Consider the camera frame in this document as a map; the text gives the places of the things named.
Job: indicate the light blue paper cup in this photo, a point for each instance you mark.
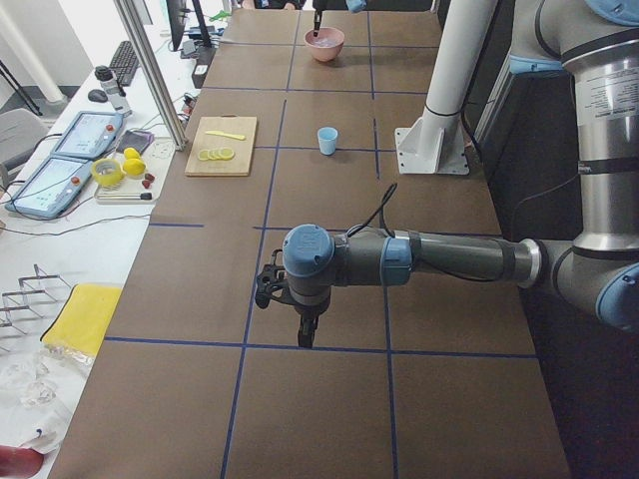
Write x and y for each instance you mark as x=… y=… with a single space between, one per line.
x=327 y=138

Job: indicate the upper teach pendant tablet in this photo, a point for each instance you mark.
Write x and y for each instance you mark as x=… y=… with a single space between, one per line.
x=89 y=135

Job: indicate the water bottle black cap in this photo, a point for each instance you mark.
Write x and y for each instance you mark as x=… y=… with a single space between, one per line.
x=113 y=90

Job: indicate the bamboo cutting board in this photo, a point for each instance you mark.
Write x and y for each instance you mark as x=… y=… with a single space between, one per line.
x=240 y=164

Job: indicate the teach pendant tablet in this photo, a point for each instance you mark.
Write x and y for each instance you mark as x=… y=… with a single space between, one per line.
x=89 y=135
x=52 y=188

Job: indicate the yellow plastic knife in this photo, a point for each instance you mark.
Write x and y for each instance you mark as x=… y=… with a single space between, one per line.
x=239 y=137

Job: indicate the computer mouse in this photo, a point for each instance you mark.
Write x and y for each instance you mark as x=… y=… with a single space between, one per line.
x=97 y=96

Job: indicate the top lemon slice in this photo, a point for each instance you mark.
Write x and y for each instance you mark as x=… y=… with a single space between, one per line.
x=230 y=152

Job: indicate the yellow cloth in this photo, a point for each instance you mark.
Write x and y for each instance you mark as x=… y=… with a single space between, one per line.
x=81 y=324

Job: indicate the white tray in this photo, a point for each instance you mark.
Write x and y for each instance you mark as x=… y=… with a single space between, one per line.
x=130 y=191

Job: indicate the pink bowl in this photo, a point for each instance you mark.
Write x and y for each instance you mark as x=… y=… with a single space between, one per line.
x=322 y=55

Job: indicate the whole yellow lemon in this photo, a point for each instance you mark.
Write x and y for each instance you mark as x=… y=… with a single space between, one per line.
x=133 y=164

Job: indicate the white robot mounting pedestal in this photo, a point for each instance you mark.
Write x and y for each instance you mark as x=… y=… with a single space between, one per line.
x=434 y=144

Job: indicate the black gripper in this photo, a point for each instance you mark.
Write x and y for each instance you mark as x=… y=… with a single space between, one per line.
x=308 y=313

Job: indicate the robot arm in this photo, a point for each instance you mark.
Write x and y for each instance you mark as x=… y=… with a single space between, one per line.
x=563 y=177
x=319 y=6

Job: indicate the wire rack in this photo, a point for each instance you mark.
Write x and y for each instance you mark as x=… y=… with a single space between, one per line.
x=29 y=308

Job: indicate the lower teach pendant tablet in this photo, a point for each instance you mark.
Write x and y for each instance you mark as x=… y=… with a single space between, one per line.
x=52 y=188

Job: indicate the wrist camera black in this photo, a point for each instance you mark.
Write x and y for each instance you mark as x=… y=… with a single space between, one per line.
x=269 y=282

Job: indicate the black keyboard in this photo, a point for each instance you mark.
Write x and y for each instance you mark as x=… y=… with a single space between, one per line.
x=124 y=63

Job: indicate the aluminium frame post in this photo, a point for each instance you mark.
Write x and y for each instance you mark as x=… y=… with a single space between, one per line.
x=136 y=32

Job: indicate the pile of clear ice cubes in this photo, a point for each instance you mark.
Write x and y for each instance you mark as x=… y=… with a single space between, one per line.
x=324 y=42

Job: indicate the yellow tape roll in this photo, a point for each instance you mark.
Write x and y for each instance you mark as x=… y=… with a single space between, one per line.
x=107 y=172

